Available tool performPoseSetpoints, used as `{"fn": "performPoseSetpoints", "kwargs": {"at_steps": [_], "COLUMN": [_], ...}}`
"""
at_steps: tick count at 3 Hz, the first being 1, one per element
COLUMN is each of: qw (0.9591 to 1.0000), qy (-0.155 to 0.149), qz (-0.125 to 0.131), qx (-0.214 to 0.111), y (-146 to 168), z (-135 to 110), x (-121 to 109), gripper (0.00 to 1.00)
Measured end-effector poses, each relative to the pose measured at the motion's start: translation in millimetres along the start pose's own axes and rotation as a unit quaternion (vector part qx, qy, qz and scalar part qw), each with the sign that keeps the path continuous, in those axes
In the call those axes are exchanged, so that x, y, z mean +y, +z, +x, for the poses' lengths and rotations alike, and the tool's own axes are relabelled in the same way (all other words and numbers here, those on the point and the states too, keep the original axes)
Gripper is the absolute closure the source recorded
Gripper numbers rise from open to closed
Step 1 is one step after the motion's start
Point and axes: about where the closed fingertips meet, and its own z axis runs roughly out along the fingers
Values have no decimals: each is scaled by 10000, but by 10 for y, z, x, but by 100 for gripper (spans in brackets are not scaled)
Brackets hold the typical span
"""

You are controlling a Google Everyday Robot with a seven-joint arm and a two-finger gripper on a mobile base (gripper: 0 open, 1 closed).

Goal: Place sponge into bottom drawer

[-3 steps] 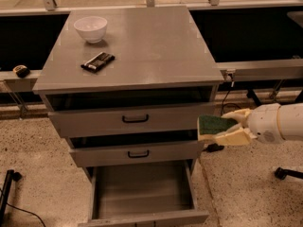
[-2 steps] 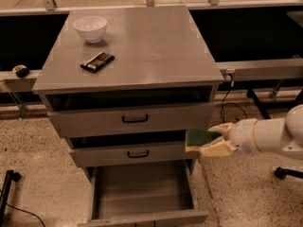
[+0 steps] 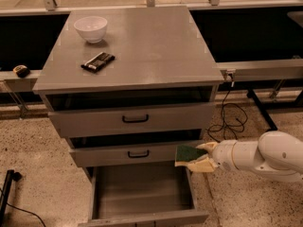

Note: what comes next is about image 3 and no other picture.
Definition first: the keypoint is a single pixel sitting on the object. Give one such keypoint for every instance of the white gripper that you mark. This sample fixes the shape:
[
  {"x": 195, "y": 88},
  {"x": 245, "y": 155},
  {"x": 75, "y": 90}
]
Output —
[{"x": 222, "y": 156}]

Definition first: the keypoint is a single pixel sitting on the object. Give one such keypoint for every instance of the green and yellow sponge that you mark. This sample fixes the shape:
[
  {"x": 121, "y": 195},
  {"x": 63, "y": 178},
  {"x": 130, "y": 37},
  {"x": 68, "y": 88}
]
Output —
[{"x": 187, "y": 154}]

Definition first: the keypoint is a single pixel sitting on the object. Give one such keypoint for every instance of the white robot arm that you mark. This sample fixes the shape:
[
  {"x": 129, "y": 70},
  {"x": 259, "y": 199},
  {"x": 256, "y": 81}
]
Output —
[{"x": 276, "y": 155}]

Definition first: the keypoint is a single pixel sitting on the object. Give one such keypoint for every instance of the grey middle drawer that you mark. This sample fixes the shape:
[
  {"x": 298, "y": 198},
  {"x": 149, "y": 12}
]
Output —
[{"x": 130, "y": 154}]

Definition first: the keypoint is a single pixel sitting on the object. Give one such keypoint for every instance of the grey drawer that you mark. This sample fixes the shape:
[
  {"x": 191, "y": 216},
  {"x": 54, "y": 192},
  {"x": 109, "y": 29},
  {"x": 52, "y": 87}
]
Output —
[
  {"x": 155, "y": 194},
  {"x": 130, "y": 154},
  {"x": 99, "y": 122}
]

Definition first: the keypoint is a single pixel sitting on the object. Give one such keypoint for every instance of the grey top drawer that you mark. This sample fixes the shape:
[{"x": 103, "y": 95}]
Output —
[{"x": 99, "y": 122}]

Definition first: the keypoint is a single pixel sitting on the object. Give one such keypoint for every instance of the grey bottom drawer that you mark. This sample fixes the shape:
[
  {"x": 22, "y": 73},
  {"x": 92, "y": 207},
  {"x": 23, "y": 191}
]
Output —
[{"x": 155, "y": 194}]

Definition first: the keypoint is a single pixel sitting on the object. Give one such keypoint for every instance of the grey drawer cabinet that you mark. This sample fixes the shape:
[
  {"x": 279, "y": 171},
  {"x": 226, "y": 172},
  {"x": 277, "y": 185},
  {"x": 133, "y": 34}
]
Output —
[{"x": 161, "y": 59}]

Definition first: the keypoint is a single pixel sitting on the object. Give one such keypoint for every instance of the black table leg with caster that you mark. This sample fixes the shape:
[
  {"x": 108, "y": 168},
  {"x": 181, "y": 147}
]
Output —
[{"x": 271, "y": 124}]

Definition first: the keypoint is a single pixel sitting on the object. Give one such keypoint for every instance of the grey side bench right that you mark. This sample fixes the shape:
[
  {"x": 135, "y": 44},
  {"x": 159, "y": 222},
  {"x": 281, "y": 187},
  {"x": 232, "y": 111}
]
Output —
[{"x": 264, "y": 70}]

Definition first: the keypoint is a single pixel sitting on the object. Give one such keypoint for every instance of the grey side bench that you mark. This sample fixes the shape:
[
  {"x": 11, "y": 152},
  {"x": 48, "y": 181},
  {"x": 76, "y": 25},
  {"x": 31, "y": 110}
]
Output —
[
  {"x": 15, "y": 84},
  {"x": 264, "y": 70}
]

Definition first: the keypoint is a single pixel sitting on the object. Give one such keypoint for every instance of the black snack bar packet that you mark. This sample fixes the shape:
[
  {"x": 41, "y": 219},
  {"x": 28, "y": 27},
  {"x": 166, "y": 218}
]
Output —
[{"x": 98, "y": 62}]

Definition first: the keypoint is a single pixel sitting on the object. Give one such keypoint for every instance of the white bowl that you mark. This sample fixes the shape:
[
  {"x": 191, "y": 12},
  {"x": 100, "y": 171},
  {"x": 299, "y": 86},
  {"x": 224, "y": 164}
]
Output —
[{"x": 92, "y": 28}]

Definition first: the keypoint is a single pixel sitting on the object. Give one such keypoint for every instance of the black stand left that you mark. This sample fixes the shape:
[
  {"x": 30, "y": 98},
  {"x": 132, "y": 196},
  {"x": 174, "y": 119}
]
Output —
[{"x": 4, "y": 193}]

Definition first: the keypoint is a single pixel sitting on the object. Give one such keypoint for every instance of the black and yellow tape measure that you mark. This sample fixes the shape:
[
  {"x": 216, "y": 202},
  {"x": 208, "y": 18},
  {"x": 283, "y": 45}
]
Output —
[{"x": 21, "y": 71}]

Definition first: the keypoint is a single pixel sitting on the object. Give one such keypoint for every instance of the grey side bench left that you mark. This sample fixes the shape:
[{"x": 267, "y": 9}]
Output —
[{"x": 15, "y": 84}]

